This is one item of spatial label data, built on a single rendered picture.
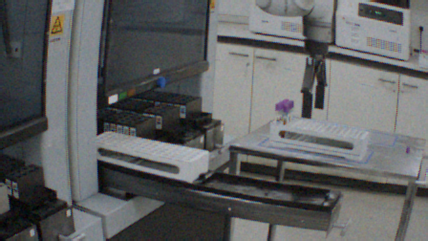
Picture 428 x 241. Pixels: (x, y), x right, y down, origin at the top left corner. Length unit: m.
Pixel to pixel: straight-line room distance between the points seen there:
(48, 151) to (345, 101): 2.62
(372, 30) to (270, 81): 0.82
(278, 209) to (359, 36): 2.38
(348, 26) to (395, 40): 0.35
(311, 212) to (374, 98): 2.36
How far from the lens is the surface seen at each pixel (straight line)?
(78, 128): 1.40
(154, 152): 1.45
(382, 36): 3.58
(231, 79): 3.86
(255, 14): 3.77
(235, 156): 1.70
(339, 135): 1.65
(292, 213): 1.32
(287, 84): 3.75
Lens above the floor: 1.30
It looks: 14 degrees down
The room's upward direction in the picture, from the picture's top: 3 degrees clockwise
